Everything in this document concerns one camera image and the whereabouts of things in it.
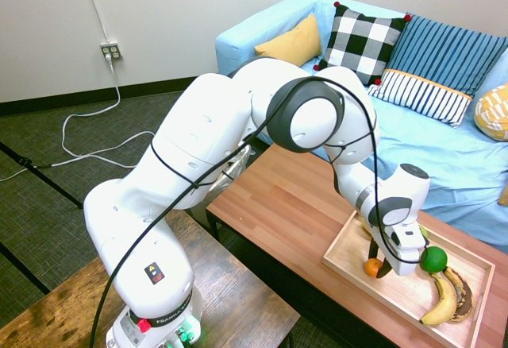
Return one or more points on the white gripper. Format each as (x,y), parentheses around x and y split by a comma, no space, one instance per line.
(406,262)

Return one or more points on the orange tangerine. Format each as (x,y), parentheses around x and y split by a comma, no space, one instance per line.
(372,267)

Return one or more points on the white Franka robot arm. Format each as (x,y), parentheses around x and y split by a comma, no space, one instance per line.
(206,133)

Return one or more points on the light wooden tray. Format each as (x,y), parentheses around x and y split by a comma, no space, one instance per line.
(401,296)

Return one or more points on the green apple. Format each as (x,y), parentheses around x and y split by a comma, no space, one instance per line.
(424,232)

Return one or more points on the dark green round fruit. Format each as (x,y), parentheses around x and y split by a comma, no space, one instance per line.
(436,259)

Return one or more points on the yellow banana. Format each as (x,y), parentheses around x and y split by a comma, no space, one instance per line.
(442,302)

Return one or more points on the overripe brown banana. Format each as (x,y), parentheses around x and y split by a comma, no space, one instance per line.
(463,296)

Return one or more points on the reddish wooden coffee table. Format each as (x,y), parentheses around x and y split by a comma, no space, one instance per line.
(285,205)

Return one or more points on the light blue covered sofa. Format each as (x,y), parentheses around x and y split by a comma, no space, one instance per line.
(436,153)

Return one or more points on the small tan cushion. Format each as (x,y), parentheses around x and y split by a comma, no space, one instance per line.
(504,195)

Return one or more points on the rustic dark wooden table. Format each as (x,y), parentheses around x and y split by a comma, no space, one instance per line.
(238,296)

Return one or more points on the white trash bin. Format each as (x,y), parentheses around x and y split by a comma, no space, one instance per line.
(240,165)

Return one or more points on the white navy striped pillow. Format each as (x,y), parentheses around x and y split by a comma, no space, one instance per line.
(420,95)

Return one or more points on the yellow white patterned pillow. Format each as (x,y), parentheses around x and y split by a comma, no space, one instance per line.
(492,113)

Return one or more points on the blue striped pillow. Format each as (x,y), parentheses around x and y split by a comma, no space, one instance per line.
(444,54)

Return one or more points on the black white checkered pillow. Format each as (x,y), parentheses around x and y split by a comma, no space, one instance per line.
(361,42)

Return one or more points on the plain yellow pillow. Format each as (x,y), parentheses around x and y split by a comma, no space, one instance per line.
(289,44)

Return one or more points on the black floor bar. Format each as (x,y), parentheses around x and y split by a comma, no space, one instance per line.
(24,268)
(47,179)

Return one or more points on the metal wall outlet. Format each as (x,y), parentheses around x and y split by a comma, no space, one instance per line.
(111,51)

